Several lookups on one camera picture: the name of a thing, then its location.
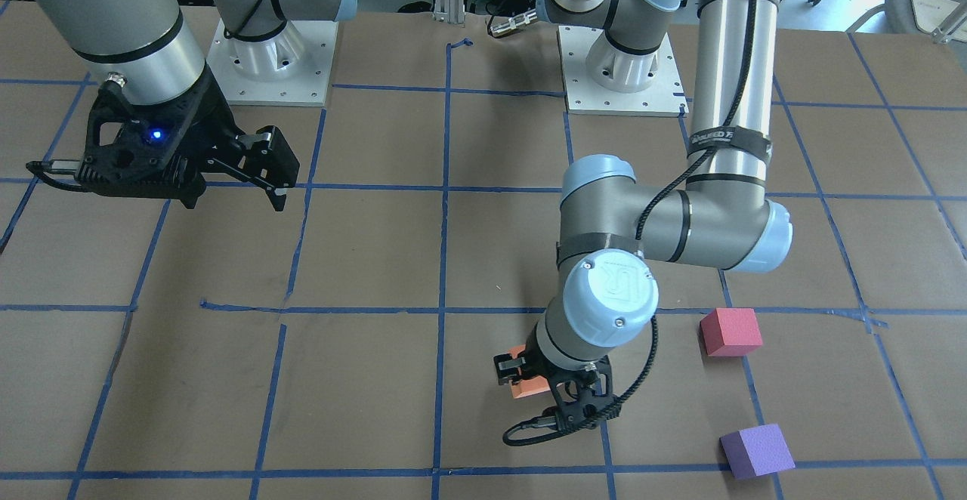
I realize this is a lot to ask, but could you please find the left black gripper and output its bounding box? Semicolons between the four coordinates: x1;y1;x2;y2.
493;326;612;385

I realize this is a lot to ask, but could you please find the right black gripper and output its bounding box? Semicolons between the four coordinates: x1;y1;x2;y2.
83;66;300;211

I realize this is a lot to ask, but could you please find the orange foam cube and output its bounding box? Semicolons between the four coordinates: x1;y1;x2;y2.
510;375;550;398

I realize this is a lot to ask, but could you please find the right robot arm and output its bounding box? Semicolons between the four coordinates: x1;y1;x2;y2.
26;0;358;211

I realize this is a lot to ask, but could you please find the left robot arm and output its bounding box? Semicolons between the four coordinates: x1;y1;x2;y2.
494;0;793;387

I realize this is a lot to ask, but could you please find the pink foam cube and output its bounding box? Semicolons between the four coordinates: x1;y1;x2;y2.
699;307;763;356

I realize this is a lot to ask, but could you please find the purple foam cube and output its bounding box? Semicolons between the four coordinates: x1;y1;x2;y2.
721;423;796;480

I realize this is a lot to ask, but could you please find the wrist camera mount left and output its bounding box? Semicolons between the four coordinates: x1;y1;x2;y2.
503;363;624;447

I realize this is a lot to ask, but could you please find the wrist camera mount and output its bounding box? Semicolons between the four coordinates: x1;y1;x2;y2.
26;74;206;208
503;363;624;447

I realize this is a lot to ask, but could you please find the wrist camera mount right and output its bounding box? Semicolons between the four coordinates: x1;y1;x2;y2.
26;74;206;208

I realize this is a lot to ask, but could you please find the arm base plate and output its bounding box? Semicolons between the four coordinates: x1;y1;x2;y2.
558;26;688;117
207;21;339;107

